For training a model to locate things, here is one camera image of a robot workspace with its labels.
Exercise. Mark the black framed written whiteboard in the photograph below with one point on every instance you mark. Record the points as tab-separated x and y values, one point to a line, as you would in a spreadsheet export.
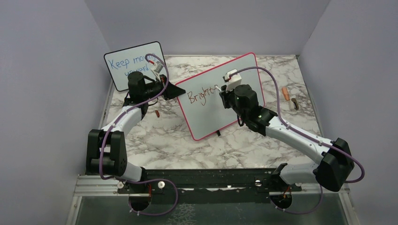
123	62

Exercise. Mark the pink framed whiteboard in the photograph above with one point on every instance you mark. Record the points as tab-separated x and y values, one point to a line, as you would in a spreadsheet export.
202	106

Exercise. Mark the orange marker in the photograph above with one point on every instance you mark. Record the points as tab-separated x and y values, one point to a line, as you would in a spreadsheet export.
285	93

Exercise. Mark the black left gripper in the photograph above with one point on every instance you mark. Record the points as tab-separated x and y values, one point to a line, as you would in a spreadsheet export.
172	91

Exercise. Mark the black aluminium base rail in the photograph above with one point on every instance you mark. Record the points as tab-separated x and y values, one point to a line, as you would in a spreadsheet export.
195	186

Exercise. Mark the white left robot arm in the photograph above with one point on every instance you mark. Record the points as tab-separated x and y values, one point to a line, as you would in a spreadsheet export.
106	148

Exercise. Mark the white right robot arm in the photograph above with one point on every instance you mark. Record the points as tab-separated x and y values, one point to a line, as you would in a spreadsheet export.
331	164

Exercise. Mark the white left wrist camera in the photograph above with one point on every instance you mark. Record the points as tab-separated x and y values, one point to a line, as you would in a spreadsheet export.
156	69

